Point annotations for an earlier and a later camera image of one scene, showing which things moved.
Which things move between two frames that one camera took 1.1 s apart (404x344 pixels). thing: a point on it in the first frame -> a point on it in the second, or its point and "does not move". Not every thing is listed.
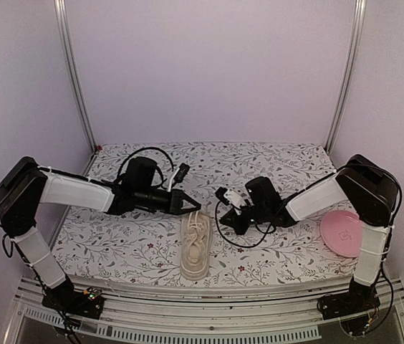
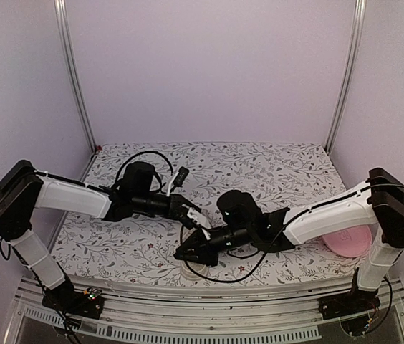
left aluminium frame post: (63, 18) does not move
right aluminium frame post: (359, 13) does not move
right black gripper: (238, 226) -> (195, 243)
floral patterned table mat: (104, 247) does not move
